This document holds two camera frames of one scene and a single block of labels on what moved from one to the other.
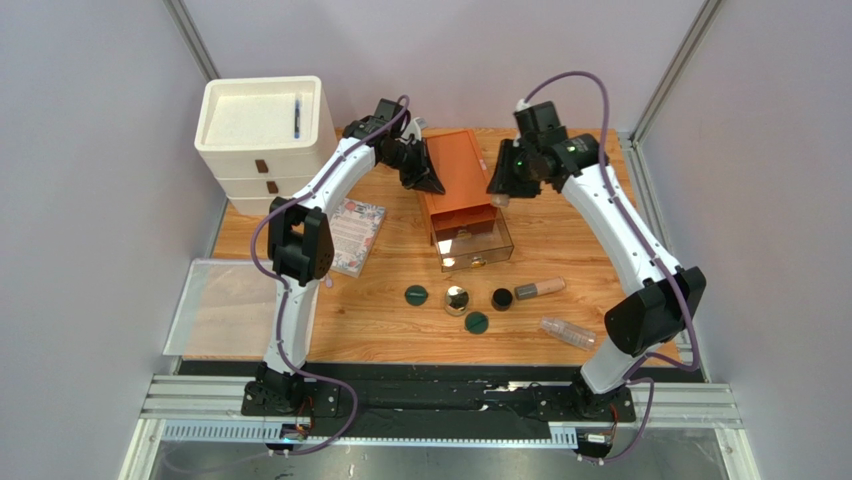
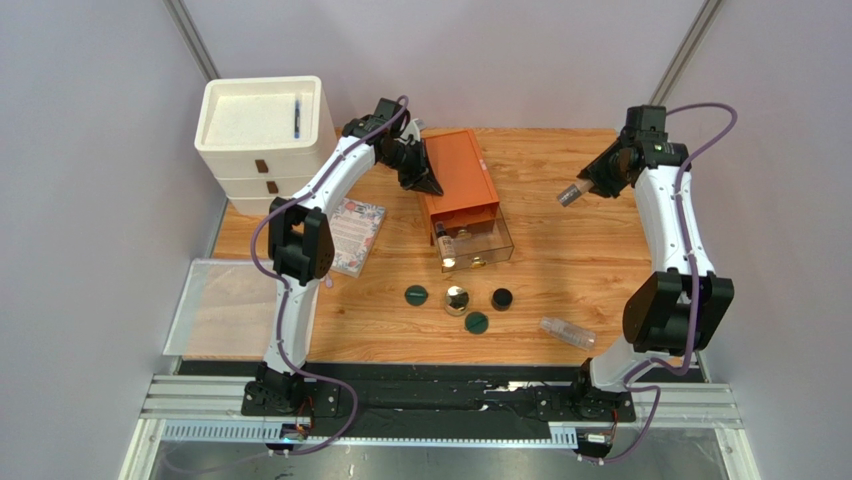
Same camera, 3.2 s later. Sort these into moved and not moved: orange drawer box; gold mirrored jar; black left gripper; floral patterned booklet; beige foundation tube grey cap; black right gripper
Moved: black right gripper; beige foundation tube grey cap
Not moved: gold mirrored jar; orange drawer box; black left gripper; floral patterned booklet
